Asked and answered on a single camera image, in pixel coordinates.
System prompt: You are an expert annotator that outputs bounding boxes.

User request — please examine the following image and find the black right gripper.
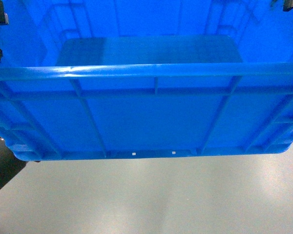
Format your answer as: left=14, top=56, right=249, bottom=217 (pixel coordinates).
left=282, top=0, right=293, bottom=44

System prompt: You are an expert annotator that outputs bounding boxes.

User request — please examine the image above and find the blue plastic crate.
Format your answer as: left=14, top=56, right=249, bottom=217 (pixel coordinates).
left=0, top=0, right=293, bottom=161

